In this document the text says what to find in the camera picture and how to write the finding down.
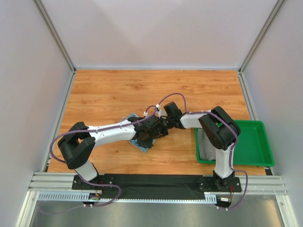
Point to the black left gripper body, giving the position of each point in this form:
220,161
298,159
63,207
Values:
157,129

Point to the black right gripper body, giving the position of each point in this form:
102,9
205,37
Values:
166,121

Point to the blue patterned towel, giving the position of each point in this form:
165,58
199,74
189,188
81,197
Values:
133,118

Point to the grey terry towel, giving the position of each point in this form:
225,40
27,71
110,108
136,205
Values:
206,149

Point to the green plastic tray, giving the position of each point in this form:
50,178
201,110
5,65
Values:
252,149

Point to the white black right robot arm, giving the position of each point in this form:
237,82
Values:
220,135

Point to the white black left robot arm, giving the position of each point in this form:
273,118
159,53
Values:
77,146

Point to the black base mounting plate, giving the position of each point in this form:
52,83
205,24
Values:
166,187

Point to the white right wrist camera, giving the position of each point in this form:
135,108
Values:
160,112

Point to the aluminium frame post right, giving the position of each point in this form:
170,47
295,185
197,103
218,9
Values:
261,35

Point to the aluminium frame post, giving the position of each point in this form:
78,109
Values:
49,24
261,35

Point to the aluminium front rail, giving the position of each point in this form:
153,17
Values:
58,187

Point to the aluminium frame post left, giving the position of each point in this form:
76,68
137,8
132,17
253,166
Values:
49,24

